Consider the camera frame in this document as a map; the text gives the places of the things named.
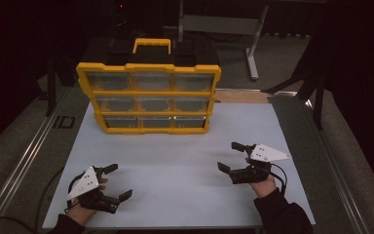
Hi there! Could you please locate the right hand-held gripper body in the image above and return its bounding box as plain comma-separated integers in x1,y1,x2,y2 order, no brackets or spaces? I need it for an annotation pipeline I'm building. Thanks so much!
228,143,291,185

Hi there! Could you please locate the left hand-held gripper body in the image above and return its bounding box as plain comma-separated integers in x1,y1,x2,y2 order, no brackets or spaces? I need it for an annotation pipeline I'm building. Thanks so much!
66,165,121,215

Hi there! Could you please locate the clear plastic drawer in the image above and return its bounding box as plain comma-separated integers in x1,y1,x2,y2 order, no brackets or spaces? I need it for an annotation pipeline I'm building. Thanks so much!
134,96,172,113

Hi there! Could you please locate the yellow black organizer cabinet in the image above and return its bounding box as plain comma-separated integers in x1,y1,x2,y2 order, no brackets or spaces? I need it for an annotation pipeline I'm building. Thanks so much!
76,37,222,136

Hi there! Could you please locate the person's left hand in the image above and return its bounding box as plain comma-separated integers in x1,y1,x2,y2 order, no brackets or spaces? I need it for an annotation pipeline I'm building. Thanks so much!
65,176,109,226

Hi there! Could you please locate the person's right hand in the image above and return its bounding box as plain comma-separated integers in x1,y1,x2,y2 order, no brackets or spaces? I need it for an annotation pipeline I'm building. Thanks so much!
244,157,278,199

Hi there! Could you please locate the wooden board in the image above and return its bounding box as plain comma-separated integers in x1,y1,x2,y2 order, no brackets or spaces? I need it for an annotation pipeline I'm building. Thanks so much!
214,90,271,105

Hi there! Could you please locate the black tripod stand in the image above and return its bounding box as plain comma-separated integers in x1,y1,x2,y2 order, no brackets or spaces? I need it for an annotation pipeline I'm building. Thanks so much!
261,58,326,131

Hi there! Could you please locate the set of clear organizer drawers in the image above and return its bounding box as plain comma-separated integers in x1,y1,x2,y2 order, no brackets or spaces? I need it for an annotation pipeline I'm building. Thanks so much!
86,71,215,129

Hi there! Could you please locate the black metal stand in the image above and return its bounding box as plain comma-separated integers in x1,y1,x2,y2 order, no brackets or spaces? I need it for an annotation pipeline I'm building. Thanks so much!
38,55,79,117

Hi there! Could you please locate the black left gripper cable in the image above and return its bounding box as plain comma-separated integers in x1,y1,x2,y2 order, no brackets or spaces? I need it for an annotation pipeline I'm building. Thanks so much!
66,171,88,213

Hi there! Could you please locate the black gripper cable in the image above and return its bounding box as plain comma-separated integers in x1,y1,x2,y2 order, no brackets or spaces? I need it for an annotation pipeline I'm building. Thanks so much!
66,171,88,213
270,162,288,197

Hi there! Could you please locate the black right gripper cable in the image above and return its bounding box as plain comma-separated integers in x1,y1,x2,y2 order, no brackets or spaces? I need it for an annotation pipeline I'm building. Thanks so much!
270,162,288,197

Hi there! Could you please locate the black floor cable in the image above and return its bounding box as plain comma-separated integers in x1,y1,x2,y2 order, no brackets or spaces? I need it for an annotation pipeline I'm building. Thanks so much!
0,215,37,234
33,166,65,234

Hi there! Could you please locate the aluminium rail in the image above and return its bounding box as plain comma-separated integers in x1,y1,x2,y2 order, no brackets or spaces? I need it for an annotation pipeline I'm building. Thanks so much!
214,87,299,98
0,86,74,234
303,97,371,234

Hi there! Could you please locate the grey metal desk frame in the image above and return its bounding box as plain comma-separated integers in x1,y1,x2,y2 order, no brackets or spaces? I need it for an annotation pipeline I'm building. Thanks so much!
164,0,270,81

